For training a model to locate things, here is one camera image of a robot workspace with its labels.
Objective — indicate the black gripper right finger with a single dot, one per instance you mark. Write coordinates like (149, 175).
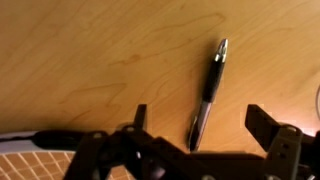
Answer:
(283, 150)

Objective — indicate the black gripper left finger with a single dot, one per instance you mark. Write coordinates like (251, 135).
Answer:
(141, 116)

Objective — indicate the black pen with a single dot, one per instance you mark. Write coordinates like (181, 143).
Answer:
(213, 80)

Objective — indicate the tennis racket with white frame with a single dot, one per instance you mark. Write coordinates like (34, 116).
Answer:
(33, 160)

